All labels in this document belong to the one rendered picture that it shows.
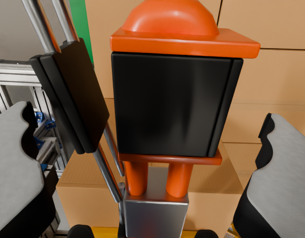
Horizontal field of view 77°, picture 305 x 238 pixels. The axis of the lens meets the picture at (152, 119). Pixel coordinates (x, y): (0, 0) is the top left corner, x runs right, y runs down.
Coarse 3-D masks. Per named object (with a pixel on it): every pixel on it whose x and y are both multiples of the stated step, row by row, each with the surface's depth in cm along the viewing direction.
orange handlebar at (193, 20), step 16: (144, 0) 10; (160, 0) 10; (176, 0) 10; (192, 0) 10; (128, 16) 11; (144, 16) 10; (160, 16) 10; (176, 16) 10; (192, 16) 10; (208, 16) 10; (160, 32) 10; (176, 32) 10; (192, 32) 10; (208, 32) 10; (128, 176) 17; (144, 176) 17; (176, 176) 17; (128, 192) 18; (176, 192) 18
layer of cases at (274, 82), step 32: (96, 0) 55; (128, 0) 55; (224, 0) 55; (256, 0) 55; (288, 0) 55; (96, 32) 60; (256, 32) 59; (288, 32) 59; (96, 64) 66; (256, 64) 65; (288, 64) 65; (256, 96) 72; (288, 96) 71; (224, 128) 80; (256, 128) 80
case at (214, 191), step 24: (72, 168) 43; (96, 168) 44; (216, 168) 46; (72, 192) 40; (96, 192) 40; (192, 192) 40; (216, 192) 40; (240, 192) 40; (72, 216) 45; (96, 216) 45; (192, 216) 45; (216, 216) 45
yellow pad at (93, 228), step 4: (92, 228) 47; (96, 228) 47; (100, 228) 47; (104, 228) 47; (108, 228) 47; (112, 228) 47; (116, 228) 47; (96, 232) 46; (100, 232) 46; (104, 232) 46; (108, 232) 46; (112, 232) 46; (116, 232) 46; (96, 236) 46; (100, 236) 46; (104, 236) 46; (108, 236) 46; (112, 236) 46; (116, 236) 46
